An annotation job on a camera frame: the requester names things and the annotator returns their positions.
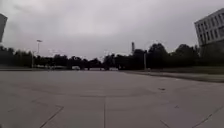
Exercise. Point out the tall distant tower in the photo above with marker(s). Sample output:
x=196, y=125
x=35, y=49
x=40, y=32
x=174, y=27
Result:
x=133, y=47

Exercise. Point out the grey concrete slab pavement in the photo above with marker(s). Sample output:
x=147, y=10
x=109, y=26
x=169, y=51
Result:
x=110, y=100

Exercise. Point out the row of dark trees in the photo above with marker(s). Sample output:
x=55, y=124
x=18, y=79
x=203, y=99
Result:
x=156, y=56

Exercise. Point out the tall street lamp pole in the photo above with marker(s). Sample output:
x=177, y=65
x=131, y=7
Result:
x=38, y=50

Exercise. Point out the grass strip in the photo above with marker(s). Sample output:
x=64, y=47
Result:
x=196, y=74

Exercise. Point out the grey multi-storey building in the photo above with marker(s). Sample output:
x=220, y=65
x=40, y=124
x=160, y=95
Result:
x=211, y=28

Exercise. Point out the grey building corner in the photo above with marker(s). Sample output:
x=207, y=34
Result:
x=2, y=26

